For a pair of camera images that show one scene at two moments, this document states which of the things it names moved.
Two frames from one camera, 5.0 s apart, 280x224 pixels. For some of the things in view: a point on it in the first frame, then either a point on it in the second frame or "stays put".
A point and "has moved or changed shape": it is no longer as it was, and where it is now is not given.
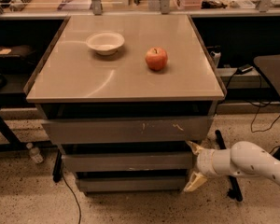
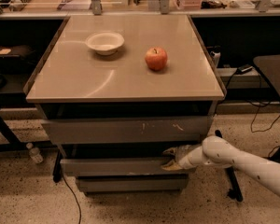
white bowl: (105, 43) stays put
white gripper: (204, 162) → (186, 158)
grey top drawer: (128, 130) stays put
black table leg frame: (235, 189) stays put
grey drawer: (127, 162) has moved or changed shape
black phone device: (243, 69) stays put
